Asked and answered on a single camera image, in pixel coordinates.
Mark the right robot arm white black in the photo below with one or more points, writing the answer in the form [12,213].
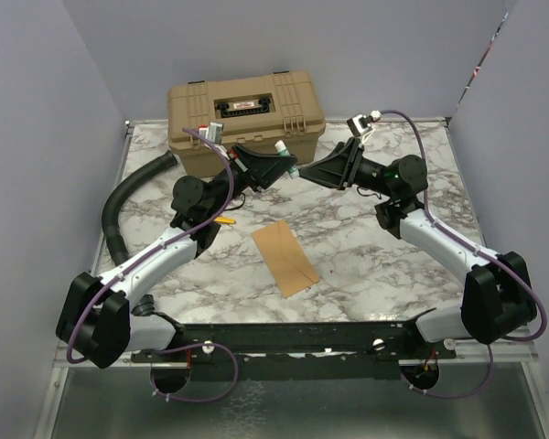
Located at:
[495,300]

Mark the brown paper envelope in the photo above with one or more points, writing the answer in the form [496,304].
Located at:
[285,258]

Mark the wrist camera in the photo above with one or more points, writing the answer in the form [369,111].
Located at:
[212,131]
[362,126]

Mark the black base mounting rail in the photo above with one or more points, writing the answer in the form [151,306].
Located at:
[296,351]

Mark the tan plastic toolbox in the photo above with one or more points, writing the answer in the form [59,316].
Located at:
[255,112]

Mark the aluminium extrusion frame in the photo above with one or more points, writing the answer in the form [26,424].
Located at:
[365,274]

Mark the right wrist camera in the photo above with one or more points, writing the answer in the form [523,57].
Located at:
[362,126]

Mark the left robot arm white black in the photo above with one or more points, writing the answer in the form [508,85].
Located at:
[98,322]

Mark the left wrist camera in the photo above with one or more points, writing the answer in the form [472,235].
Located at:
[212,131]

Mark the white green glue stick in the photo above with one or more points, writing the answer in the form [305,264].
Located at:
[283,151]

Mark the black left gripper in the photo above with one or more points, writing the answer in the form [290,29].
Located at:
[258,171]

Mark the yellow black utility knife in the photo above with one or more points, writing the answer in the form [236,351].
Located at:
[225,221]

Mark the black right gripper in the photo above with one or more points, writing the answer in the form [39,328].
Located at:
[339,168]

